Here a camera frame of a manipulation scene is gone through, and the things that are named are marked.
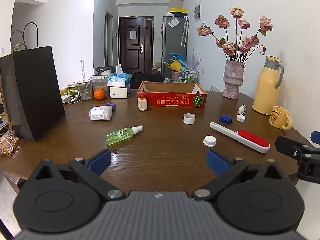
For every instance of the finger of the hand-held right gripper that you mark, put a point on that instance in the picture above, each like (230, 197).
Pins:
(315, 137)
(290, 146)

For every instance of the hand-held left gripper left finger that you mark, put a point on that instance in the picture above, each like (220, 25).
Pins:
(100, 161)

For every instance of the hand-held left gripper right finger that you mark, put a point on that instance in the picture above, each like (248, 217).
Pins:
(217, 161)

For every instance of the white ribbed cap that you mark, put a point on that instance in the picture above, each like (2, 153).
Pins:
(209, 141)

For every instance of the green spray bottle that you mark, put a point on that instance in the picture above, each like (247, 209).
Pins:
(120, 135)

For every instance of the white and red lint brush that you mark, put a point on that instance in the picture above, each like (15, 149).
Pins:
(250, 137)

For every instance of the blue ribbed cap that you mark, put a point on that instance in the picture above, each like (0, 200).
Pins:
(226, 119)

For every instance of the white tape roll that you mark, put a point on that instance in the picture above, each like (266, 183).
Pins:
(189, 119)

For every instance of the small white spray bottle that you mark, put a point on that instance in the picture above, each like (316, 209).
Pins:
(242, 109)

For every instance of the beige charger plug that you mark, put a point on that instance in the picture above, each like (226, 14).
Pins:
(142, 103)

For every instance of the red cardboard box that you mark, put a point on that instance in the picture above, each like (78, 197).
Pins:
(172, 100)

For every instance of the yellow bear mug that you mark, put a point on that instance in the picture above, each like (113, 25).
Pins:
(278, 117)

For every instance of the white pill bottle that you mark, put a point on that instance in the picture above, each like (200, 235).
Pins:
(100, 113)

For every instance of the white open cap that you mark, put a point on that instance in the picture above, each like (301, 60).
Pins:
(241, 118)

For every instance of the purple cap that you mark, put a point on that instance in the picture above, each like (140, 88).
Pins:
(110, 106)

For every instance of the yellow thermos jug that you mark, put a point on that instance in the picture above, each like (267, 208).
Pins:
(266, 90)

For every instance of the orange fruit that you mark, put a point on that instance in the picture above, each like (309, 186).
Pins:
(99, 94)

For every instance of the white tissue pack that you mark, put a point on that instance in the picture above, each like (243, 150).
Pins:
(118, 92)

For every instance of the clear plastic food jar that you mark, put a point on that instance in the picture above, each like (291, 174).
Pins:
(100, 83)

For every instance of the yellow green packet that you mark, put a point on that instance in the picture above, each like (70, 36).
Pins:
(70, 87)

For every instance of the pink textured vase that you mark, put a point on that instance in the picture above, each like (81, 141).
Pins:
(233, 80)

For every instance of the blue tissue pack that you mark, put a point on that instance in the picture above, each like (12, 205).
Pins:
(118, 79)

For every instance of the metal trolley rack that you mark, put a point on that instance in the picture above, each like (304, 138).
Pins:
(191, 77)

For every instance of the orange snack packet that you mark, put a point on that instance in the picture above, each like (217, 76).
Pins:
(10, 146)

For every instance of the black kitchen appliance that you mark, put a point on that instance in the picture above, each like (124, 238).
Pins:
(103, 70)

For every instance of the white rod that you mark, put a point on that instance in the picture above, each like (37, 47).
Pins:
(81, 71)

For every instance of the black paper bag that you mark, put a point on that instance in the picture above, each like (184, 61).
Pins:
(37, 92)

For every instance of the pink bin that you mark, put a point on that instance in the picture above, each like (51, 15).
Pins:
(175, 75)

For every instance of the purple dried grass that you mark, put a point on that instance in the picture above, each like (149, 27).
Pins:
(196, 60)

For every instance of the blue and yellow plastic items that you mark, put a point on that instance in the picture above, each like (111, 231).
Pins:
(175, 62)

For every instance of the dried pink roses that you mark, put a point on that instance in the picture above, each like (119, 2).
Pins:
(242, 42)

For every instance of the dark brown entrance door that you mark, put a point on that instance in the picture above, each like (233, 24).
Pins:
(135, 52)

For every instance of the grey interior door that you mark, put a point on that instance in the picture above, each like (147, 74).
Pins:
(109, 40)

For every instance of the grey refrigerator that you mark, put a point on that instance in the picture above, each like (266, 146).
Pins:
(173, 40)

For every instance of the white folded umbrella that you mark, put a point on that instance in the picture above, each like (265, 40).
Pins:
(185, 30)

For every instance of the plastic sleeve of papers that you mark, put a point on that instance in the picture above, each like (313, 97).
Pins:
(173, 22)

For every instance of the yellow and black box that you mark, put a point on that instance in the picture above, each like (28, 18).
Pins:
(178, 12)

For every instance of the wall poster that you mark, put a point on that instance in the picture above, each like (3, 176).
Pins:
(197, 12)

